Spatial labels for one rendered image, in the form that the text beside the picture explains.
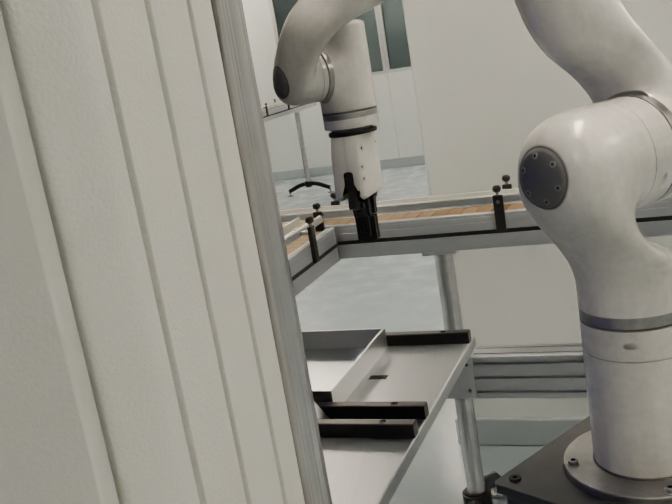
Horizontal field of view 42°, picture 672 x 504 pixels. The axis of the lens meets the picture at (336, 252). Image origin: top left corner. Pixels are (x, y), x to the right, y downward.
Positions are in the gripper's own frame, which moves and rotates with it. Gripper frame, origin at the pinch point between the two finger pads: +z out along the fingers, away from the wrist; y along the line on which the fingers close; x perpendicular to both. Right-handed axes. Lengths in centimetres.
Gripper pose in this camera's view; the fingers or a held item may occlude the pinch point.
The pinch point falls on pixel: (367, 227)
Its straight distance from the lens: 138.6
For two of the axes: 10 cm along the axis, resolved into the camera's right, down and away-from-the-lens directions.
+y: -3.4, 2.7, -9.0
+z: 1.6, 9.6, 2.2
